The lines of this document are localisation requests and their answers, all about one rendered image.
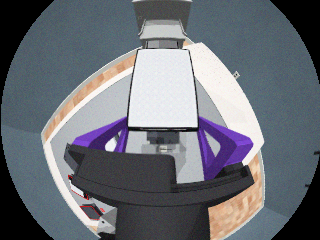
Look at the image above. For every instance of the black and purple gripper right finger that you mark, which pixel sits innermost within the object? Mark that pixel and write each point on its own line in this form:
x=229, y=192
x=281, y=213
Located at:
x=234, y=147

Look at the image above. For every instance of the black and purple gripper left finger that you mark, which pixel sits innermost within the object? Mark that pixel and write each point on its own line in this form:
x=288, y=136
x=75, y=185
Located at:
x=98, y=138

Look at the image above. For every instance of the grey slotted shelf rack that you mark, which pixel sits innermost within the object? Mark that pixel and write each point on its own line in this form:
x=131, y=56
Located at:
x=163, y=20

